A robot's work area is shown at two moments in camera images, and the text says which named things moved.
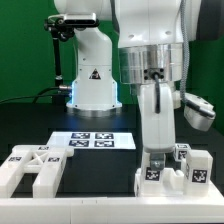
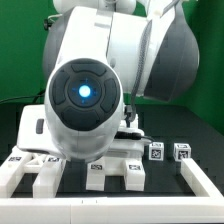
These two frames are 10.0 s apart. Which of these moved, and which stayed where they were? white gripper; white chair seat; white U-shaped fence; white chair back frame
Moved: white chair seat; white gripper
Stayed: white U-shaped fence; white chair back frame
